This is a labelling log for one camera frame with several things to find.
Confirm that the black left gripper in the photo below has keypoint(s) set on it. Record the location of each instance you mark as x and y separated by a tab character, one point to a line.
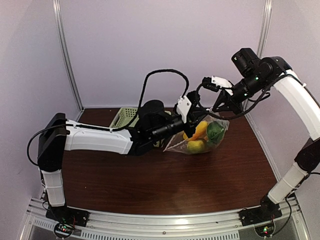
193	120

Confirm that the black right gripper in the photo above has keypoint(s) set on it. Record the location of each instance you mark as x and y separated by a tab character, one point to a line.
223	96

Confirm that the clear zip top bag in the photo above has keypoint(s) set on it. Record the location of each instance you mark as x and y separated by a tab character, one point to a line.
178	145

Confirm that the toy bok choy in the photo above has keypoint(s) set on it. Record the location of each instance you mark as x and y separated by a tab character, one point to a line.
215	133

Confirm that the toy yellow lemon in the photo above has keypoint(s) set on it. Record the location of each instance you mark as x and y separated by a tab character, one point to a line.
196	146

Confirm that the green plastic basket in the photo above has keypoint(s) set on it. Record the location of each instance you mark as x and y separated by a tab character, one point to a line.
124	116

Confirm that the toy orange mango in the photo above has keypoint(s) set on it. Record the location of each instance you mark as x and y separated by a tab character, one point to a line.
200	130

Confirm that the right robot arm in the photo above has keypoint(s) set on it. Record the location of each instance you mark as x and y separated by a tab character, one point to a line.
259	75

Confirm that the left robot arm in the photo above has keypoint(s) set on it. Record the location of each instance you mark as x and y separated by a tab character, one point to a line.
153	125

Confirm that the right circuit board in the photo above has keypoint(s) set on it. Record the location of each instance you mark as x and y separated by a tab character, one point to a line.
265	230

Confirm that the circuit board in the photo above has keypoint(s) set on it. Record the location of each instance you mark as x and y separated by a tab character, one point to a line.
265	230
63	230

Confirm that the left circuit board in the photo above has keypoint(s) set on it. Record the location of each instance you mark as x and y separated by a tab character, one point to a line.
63	230

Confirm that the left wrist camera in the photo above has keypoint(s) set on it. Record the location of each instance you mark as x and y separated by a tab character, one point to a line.
183	107

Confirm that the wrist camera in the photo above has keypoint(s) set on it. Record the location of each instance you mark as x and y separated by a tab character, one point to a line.
215	83
183	107

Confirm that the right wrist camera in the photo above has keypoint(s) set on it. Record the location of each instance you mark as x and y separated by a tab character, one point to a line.
215	83

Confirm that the right aluminium frame post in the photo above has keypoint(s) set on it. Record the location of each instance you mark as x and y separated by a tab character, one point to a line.
265	27

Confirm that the aluminium frame post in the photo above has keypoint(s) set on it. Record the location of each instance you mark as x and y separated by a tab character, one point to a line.
65	53
265	27

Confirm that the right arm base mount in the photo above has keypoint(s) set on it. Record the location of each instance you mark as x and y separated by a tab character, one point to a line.
257	215

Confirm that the front aluminium rail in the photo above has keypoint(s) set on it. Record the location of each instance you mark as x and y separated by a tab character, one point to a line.
221	225

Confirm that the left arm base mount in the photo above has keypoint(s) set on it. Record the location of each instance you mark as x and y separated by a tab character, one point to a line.
68	216

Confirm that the left aluminium frame post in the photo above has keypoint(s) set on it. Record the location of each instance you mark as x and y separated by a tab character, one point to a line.
65	53

